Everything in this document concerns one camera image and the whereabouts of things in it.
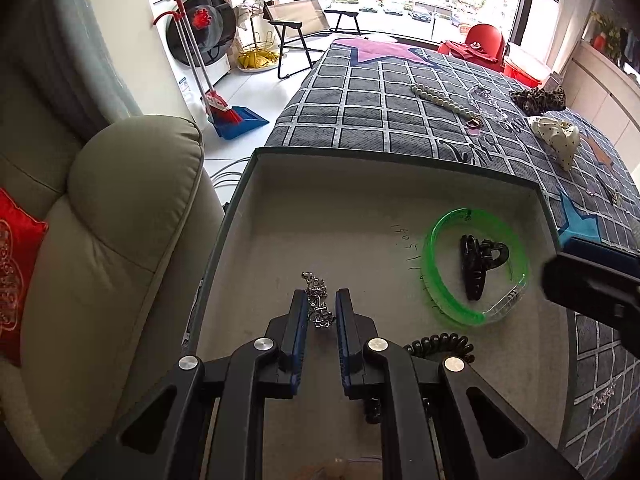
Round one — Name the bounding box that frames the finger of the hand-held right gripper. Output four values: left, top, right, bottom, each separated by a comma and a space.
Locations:
542, 254, 640, 321
560, 237, 640, 262

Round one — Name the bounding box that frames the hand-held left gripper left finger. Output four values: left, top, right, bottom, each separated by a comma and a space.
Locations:
65, 287, 308, 480

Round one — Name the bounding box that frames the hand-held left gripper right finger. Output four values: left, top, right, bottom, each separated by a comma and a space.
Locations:
335, 287, 583, 480

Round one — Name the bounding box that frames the silver chain bracelet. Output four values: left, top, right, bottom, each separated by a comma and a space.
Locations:
300, 271, 335, 331

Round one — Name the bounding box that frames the black spiral hair tie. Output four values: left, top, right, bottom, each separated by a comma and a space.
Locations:
404, 332, 475, 361

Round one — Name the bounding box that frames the green bangle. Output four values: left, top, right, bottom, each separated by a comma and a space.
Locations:
421, 207, 530, 327

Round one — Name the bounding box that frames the black hair claw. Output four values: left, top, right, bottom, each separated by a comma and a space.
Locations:
460, 234, 510, 302

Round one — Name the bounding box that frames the white polka dot scrunchie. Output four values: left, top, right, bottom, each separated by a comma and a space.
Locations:
529, 115, 581, 172

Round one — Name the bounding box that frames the leopard print scrunchie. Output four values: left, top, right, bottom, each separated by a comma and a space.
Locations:
510, 86, 567, 113

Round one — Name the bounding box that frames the beige cabinet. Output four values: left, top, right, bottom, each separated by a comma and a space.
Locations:
565, 40, 640, 146

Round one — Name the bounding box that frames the red bucket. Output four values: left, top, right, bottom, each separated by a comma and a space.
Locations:
502, 55, 553, 88

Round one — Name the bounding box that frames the beige sofa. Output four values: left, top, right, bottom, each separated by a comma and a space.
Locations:
0, 75, 226, 480

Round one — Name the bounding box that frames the potted plant red vase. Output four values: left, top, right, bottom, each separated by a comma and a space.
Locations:
590, 10, 623, 58

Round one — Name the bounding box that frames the red plastic chair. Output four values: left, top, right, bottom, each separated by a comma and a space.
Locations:
437, 22, 507, 72

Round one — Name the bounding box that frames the red embroidered cushion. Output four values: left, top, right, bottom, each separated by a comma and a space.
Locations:
0, 187, 50, 366

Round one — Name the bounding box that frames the beige folding chair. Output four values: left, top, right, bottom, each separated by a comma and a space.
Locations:
262, 0, 335, 80

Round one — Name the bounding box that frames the black bench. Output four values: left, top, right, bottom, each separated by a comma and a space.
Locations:
330, 7, 362, 36

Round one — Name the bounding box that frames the white washing machine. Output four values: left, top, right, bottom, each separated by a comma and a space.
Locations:
142, 0, 238, 111

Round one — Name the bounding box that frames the white folded umbrella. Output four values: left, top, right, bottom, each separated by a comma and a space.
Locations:
235, 0, 265, 31

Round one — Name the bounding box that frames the white cable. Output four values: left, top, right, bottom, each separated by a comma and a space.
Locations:
207, 157, 251, 191

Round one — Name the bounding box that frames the clear chain bracelet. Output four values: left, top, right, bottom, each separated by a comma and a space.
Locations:
467, 85, 508, 122

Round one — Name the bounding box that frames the pearl necklace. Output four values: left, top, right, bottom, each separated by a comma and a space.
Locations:
410, 84, 485, 131

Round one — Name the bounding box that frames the yellow wire basket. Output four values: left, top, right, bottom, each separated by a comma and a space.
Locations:
235, 30, 281, 72

